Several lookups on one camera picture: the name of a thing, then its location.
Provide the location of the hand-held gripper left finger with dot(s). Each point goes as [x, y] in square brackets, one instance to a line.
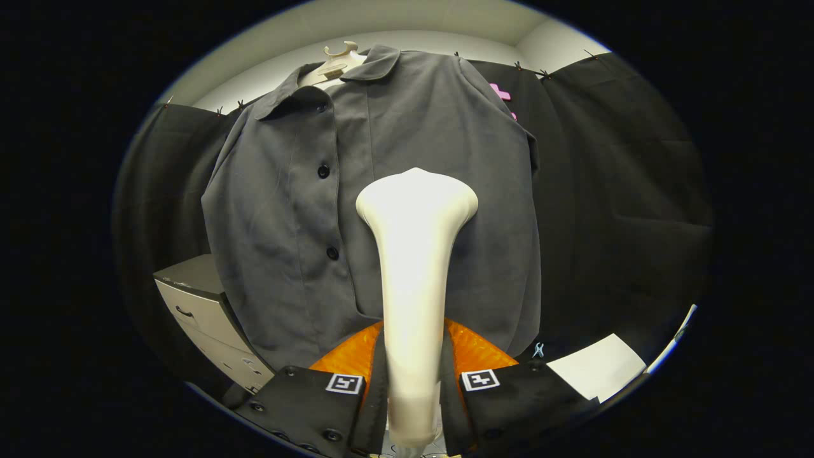
[376, 407]

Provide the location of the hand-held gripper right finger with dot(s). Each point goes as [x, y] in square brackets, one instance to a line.
[453, 407]

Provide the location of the white garment steamer head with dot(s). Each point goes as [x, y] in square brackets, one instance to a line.
[413, 286]

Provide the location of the grey button-up shirt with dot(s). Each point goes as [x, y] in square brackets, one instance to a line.
[273, 254]

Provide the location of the beige clothes hanger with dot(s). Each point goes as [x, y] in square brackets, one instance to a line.
[334, 67]

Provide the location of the small blue clip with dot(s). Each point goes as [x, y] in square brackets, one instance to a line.
[538, 350]

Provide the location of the white side table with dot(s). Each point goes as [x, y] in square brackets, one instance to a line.
[598, 369]

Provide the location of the grey drawer cabinet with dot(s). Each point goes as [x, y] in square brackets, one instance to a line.
[197, 305]

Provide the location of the black backdrop cloth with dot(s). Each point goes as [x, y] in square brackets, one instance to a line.
[623, 191]

